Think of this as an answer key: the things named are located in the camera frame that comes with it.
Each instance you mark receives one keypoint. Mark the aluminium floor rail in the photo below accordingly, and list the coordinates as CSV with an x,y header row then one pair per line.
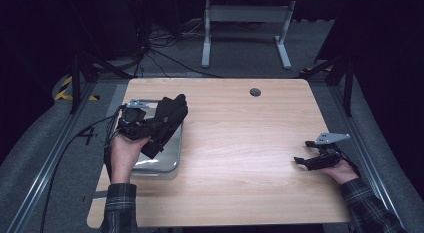
x,y
366,153
46,166

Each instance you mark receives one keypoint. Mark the metal tray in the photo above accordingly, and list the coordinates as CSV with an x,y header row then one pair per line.
x,y
166,156

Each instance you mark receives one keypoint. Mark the white metal table frame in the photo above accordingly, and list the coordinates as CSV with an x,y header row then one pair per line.
x,y
248,14

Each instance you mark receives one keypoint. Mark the black glove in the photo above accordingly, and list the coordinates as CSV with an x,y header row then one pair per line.
x,y
166,121

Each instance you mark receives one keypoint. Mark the black metal stand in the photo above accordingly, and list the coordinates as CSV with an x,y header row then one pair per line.
x,y
348,83
76,83

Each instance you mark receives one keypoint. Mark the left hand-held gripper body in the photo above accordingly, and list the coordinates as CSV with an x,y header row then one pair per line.
x,y
131,121

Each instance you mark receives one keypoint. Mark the person's left hand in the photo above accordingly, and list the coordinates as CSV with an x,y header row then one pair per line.
x,y
124,156

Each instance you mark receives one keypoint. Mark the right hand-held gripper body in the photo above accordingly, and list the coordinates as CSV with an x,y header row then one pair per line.
x,y
328,153

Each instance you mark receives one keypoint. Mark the person's right hand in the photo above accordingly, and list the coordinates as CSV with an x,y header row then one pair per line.
x,y
341,173

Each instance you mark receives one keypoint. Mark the yellow black hazard tape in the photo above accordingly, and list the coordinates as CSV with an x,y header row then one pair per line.
x,y
63,91

